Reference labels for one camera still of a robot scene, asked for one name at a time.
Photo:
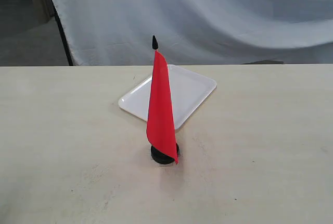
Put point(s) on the red flag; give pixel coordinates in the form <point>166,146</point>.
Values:
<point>160,124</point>

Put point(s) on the white rectangular plastic tray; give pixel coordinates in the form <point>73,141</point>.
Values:
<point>188,91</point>

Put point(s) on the white backdrop cloth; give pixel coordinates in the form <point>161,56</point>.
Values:
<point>195,32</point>

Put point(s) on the black round flag base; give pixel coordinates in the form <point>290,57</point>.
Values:
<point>165,153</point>

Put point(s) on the black backdrop stand pole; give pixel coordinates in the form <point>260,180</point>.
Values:
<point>63,38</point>

